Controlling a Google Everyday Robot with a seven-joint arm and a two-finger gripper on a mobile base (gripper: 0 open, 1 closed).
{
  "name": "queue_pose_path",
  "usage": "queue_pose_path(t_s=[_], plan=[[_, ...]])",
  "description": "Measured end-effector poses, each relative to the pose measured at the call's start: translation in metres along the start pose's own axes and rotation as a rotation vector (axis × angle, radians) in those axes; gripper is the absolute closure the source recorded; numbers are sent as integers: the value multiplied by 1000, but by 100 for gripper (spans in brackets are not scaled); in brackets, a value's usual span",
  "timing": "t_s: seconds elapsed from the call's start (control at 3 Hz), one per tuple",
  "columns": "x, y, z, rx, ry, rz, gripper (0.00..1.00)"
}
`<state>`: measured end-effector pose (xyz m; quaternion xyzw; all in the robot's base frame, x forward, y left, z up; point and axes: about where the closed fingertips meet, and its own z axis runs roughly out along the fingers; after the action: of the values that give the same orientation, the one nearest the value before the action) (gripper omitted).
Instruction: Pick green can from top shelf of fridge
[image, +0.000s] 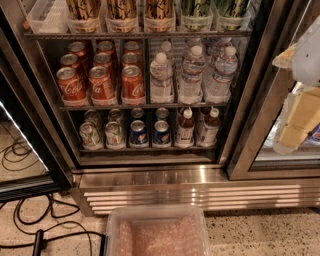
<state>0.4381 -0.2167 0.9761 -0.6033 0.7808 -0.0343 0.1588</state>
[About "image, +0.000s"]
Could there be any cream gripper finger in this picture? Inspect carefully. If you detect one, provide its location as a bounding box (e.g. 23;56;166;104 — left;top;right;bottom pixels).
279;87;320;148
272;43;296;69

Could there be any green can column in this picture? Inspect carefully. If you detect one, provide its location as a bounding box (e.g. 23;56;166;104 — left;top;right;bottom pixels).
181;0;213;31
215;0;251;31

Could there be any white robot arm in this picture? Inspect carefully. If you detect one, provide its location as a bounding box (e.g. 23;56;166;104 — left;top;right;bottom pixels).
272;16;320;154

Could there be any right glass fridge door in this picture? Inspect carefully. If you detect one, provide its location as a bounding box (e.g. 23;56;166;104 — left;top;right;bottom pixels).
227;0;320;180

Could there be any back right blue can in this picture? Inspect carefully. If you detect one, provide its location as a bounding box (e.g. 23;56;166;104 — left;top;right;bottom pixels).
155;108;169;121

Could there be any front right blue Pepsi can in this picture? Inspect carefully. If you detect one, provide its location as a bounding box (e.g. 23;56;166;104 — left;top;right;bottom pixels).
153;120;171;147

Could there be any blue pepsi can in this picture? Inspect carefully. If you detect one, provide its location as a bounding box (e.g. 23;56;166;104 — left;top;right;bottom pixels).
130;120;148;147
153;120;171;147

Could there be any stainless steel fridge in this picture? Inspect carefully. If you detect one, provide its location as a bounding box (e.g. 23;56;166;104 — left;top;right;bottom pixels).
0;0;320;217

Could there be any back right Coca-Cola can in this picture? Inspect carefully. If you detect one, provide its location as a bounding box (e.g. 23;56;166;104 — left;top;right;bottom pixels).
123;41;143;55

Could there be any coca-cola can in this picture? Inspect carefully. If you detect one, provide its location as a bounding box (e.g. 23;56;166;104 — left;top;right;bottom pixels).
121;65;145;99
89;66;115;100
56;67;86;101
93;53;113;68
97;41;116;55
123;41;143;55
121;53;140;67
68;41;87;58
60;53;82;73

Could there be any front right Coca-Cola can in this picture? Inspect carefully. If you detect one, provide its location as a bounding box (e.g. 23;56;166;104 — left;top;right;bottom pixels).
121;65;145;99

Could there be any middle right Coca-Cola can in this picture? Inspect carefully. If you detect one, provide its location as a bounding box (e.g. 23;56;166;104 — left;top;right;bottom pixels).
121;53;140;67

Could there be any back left blue can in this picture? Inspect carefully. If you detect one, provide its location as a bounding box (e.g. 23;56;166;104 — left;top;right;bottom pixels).
130;108;146;122

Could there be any front left blue Pepsi can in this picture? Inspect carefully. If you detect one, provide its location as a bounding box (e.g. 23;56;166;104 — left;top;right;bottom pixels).
130;120;148;147

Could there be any white-green can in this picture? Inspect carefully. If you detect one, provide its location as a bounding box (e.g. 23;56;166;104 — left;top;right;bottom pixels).
84;110;101;129
105;121;125;149
108;109;124;125
79;122;103;151

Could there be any back centre Coca-Cola can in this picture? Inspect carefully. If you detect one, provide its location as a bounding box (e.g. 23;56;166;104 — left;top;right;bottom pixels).
97;41;116;55

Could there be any middle centre Coca-Cola can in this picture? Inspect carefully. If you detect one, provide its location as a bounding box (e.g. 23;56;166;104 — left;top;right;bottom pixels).
93;53;113;68

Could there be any front middle Coca-Cola can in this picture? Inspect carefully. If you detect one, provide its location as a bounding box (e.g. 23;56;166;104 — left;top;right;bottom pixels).
89;66;115;100

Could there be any back left white-green can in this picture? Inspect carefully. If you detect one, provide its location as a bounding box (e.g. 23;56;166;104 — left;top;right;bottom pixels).
84;110;101;129

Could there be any back left Coca-Cola can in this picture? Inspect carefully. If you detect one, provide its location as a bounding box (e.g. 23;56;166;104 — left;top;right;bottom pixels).
68;41;87;58

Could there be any front left white-green can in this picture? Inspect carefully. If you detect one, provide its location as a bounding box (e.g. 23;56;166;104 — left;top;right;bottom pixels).
79;122;103;151

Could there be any middle left Coca-Cola can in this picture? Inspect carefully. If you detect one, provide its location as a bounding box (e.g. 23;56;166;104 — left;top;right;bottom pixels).
60;53;82;73

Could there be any front left Coca-Cola can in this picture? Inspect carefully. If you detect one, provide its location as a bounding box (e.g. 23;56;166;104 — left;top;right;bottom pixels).
56;67;86;101

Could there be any open glass fridge door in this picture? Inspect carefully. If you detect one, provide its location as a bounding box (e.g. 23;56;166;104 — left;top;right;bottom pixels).
0;29;71;203

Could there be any front right water bottle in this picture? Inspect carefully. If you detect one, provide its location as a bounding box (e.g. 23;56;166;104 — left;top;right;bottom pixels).
204;46;238;103

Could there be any water bottle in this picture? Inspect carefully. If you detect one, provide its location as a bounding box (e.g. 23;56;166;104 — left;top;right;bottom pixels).
150;52;173;103
204;46;238;103
178;45;206;104

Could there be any right brown tea bottle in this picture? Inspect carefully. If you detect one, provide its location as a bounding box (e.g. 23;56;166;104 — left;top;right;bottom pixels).
197;107;220;147

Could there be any brown tea bottle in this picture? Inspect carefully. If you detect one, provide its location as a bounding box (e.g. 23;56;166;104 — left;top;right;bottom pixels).
175;108;195;148
197;107;220;147

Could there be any front middle water bottle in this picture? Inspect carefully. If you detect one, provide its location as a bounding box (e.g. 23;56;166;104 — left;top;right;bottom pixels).
178;45;206;104

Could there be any left brown tea bottle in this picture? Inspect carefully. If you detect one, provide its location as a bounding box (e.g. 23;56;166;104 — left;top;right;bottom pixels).
175;108;195;148

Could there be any front left water bottle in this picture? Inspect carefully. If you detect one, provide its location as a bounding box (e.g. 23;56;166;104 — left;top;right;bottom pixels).
150;52;173;103

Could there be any clear plastic bin bubble wrap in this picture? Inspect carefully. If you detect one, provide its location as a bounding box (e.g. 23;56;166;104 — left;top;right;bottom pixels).
104;205;210;256

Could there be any empty clear plastic tray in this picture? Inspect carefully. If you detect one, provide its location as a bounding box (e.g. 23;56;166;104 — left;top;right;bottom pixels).
27;0;68;34

